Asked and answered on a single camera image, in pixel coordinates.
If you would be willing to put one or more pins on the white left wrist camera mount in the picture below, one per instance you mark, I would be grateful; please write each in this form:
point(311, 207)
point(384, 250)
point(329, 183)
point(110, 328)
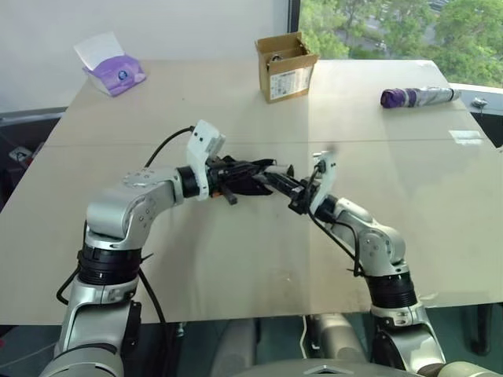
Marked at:
point(202, 143)

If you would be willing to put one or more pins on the dark window frame post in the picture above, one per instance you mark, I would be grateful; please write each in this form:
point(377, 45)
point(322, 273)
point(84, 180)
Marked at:
point(294, 15)

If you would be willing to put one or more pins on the purple tissue box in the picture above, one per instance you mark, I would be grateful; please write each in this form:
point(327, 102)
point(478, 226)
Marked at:
point(116, 72)

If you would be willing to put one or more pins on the grey rounded robot leg shape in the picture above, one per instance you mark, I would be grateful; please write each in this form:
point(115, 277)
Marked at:
point(338, 334)

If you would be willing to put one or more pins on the folded purple silver umbrella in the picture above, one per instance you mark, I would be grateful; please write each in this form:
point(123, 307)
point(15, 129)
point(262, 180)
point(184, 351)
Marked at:
point(416, 96)

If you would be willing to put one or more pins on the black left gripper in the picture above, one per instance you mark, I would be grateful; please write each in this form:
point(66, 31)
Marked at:
point(220, 176)

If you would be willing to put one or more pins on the white socket with red plug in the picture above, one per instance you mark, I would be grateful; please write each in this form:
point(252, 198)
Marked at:
point(19, 154)

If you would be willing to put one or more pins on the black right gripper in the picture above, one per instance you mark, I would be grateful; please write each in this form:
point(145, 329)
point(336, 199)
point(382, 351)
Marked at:
point(306, 196)

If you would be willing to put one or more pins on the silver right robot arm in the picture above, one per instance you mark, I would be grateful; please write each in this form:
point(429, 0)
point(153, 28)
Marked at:
point(377, 235)

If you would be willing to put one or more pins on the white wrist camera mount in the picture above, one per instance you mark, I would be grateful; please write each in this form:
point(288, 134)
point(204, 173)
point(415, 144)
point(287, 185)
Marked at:
point(202, 143)
point(328, 173)

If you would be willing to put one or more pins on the brown rounded shape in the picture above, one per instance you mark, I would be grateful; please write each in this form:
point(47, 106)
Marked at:
point(460, 370)

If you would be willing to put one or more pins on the metal part inside box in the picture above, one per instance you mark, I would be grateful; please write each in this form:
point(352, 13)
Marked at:
point(275, 58)

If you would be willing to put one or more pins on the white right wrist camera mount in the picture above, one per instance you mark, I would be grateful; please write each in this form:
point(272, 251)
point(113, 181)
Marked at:
point(328, 173)

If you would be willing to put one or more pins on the black table leg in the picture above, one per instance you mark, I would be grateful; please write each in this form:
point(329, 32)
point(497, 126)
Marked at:
point(480, 330)

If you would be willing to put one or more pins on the small grey window latch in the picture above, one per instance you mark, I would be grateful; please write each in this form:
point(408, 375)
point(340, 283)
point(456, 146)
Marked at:
point(479, 102)

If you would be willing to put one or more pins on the open cardboard box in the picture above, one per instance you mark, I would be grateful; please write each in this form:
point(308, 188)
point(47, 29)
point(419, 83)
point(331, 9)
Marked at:
point(288, 80)

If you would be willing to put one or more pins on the silver robot torso front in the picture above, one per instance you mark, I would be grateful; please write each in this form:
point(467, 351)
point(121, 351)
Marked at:
point(318, 371)

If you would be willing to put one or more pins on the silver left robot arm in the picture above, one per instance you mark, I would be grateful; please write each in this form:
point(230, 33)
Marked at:
point(118, 204)

